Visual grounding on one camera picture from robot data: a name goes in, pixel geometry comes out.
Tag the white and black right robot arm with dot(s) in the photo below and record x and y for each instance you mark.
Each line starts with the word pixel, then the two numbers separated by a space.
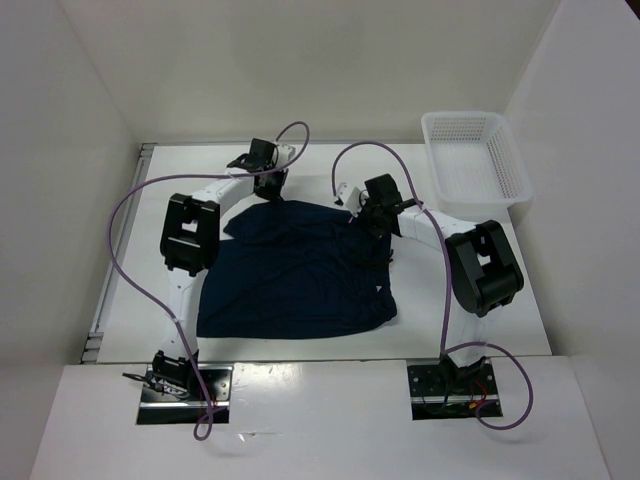
pixel 481 269

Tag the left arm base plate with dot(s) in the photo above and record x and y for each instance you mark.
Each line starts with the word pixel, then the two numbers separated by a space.
pixel 162 403

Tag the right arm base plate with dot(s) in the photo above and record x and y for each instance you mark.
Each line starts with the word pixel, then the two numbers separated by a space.
pixel 439 390

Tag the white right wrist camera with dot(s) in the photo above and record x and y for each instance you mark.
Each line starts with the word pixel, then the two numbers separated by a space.
pixel 351 198

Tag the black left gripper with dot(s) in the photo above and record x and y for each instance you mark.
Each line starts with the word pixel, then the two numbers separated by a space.
pixel 273 196

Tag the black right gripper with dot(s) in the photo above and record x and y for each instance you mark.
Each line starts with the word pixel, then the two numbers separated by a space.
pixel 377 232

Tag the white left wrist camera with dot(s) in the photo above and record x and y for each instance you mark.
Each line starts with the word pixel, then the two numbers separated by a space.
pixel 283 153

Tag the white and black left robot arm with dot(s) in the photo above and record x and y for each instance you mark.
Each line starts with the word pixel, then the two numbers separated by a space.
pixel 190 244

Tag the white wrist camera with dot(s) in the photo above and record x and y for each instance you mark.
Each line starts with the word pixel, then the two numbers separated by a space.
pixel 351 198
pixel 283 153

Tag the white perforated plastic basket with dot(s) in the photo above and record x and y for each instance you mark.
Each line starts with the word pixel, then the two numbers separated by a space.
pixel 474 160

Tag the navy blue shorts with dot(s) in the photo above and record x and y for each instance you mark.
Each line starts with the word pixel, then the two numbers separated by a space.
pixel 293 270

